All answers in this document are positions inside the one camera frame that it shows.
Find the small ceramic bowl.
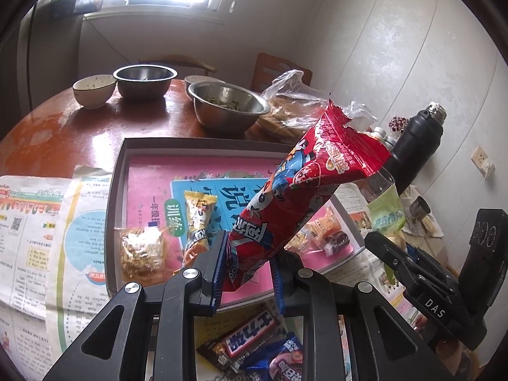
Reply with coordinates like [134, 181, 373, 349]
[72, 75, 117, 110]
[184, 75, 225, 100]

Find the clear wrapped pastry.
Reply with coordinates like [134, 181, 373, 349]
[285, 226, 320, 252]

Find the steel bowl with food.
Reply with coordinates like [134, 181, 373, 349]
[188, 81, 271, 135]

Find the black thermos bottle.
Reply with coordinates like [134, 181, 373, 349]
[391, 102, 446, 193]

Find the grey cardboard tray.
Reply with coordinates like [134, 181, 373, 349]
[104, 138, 366, 312]

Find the blue snack packet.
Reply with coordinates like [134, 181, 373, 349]
[242, 333, 306, 381]

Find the clear plastic bag of flatbread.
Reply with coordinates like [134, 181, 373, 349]
[260, 69, 378, 145]

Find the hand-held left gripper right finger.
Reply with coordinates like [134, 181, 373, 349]
[269, 250, 455, 381]

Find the orange snack packet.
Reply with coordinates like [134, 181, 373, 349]
[305, 205, 343, 243]

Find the wooden chair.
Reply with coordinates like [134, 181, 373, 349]
[251, 52, 312, 92]

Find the long red snack packet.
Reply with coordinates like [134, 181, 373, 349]
[220, 99, 391, 292]

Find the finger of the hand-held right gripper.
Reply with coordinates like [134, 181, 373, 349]
[407, 245, 457, 282]
[364, 231, 422, 298]

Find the clear plastic cup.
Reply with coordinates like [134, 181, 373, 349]
[359, 167, 398, 204]

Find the green snack packet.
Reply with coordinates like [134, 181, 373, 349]
[365, 188, 406, 239]

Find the dark refrigerator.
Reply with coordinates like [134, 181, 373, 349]
[12, 0, 86, 112]

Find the empty steel bowl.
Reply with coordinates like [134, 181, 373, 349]
[113, 64, 178, 101]

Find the small metal cup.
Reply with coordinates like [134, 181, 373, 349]
[409, 196, 432, 225]

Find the clear packet of golden crisps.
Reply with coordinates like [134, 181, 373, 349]
[115, 226, 165, 282]

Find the white wall socket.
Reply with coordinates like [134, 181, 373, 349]
[470, 145, 496, 176]

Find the brown cake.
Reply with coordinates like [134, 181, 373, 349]
[317, 231, 352, 255]

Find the yellow snack packet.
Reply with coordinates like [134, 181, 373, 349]
[182, 190, 219, 263]

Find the brown chocolate bar wrapper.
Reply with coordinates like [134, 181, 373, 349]
[197, 310, 278, 368]

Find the illustrated newspaper sheet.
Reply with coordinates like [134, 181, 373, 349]
[194, 183, 425, 381]
[0, 164, 116, 381]

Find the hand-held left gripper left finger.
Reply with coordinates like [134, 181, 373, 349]
[42, 230, 230, 381]

